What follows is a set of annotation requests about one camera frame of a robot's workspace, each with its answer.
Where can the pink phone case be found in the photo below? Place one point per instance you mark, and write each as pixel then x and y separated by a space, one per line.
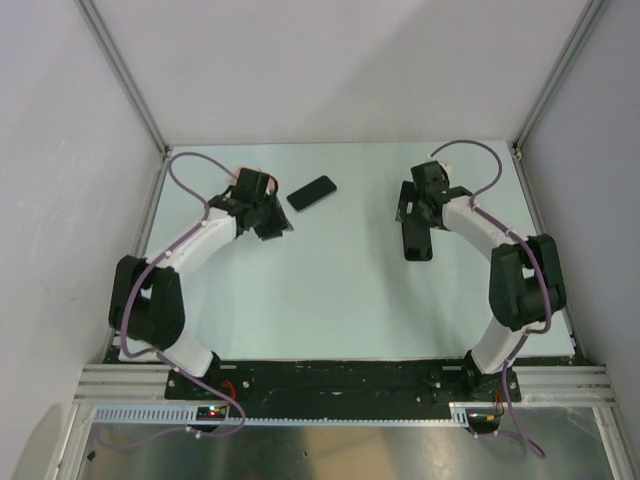
pixel 255 182

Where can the aluminium frame post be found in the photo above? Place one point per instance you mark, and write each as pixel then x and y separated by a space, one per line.
pixel 114 58
pixel 573 46

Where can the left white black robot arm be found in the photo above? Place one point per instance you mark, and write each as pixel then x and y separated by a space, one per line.
pixel 147 301

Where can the aluminium front rail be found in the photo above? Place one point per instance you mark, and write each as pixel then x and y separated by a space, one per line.
pixel 122 383

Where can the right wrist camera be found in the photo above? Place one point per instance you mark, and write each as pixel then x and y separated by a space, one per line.
pixel 444 165

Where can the right aluminium frame post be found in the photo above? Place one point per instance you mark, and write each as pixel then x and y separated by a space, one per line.
pixel 573 46

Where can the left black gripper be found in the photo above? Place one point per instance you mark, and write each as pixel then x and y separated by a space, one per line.
pixel 277 225

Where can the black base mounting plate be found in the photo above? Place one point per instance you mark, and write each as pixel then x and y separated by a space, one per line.
pixel 335 390

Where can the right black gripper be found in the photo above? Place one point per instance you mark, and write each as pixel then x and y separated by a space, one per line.
pixel 407 196

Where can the left aluminium frame post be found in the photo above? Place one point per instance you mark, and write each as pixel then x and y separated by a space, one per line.
pixel 114 58

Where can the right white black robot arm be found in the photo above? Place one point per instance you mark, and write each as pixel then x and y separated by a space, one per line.
pixel 526 284

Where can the black phone case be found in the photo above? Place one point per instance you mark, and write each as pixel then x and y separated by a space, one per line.
pixel 417 240

